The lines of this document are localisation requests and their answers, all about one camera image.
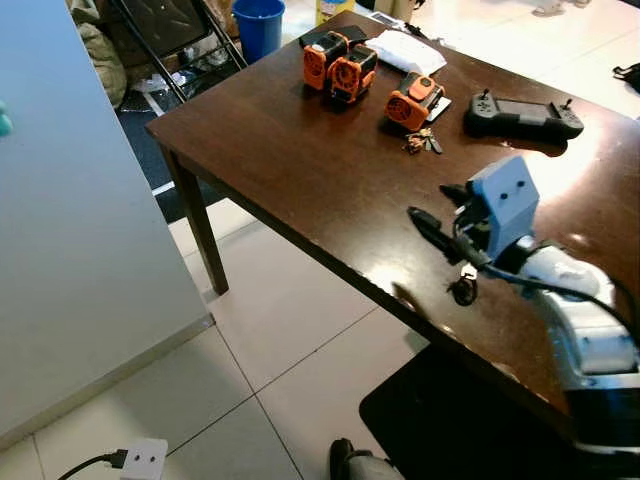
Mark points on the black floor mat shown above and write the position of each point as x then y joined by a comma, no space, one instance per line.
450,420

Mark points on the black handheld controller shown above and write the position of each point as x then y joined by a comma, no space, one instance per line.
522,120

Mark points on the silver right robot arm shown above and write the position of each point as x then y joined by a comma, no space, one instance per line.
592,335

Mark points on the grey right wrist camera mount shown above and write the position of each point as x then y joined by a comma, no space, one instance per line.
505,205

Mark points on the yellow container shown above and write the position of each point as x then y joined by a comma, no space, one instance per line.
334,9

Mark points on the brown wooden table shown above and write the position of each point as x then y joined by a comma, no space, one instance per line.
320,180

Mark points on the black folding chair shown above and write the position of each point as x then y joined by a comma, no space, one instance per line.
170,25

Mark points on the beige sack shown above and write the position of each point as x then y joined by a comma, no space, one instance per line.
103,62

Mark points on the orange black device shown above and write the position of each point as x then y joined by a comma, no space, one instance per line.
412,102
322,62
354,76

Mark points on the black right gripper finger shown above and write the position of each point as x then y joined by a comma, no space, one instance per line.
435,232
455,194

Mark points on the white plastic bag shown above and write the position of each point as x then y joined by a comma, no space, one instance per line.
405,50

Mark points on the bunch of keys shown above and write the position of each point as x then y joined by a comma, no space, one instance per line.
421,143

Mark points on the blue plastic bucket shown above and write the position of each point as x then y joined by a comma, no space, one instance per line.
258,30

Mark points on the black bag on floor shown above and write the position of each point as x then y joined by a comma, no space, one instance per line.
629,77

